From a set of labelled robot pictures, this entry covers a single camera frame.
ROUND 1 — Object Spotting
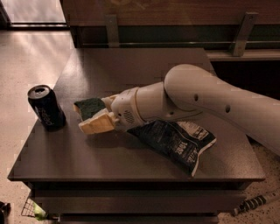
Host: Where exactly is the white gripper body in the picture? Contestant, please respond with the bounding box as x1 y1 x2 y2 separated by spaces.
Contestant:
111 87 144 131

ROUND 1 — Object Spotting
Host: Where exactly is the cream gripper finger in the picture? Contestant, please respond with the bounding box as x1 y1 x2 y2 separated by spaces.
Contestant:
101 94 117 111
79 112 119 135

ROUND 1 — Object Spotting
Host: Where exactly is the green and yellow sponge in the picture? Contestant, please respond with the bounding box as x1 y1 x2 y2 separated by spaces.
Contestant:
73 98 106 122

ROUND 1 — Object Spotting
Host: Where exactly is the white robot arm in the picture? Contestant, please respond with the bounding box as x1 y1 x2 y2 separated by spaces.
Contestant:
79 64 280 155

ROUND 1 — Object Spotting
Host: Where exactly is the dark pepsi can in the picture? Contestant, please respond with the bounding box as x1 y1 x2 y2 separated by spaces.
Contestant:
27 85 66 131

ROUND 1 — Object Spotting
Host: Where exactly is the dark wooden table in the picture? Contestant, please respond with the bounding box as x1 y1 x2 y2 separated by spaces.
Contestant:
9 48 265 224

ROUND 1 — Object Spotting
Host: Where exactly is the blue chip bag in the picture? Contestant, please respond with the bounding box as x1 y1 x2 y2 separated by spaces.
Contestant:
128 121 216 177

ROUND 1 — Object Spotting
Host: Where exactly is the metal rail with brackets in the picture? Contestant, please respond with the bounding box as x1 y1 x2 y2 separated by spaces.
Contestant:
71 13 280 56

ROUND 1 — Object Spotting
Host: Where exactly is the wire basket with green item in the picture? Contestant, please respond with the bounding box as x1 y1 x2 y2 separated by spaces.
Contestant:
21 197 47 221

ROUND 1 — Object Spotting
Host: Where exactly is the striped handle on floor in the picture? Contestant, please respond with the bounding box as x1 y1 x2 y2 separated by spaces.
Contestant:
233 191 280 216

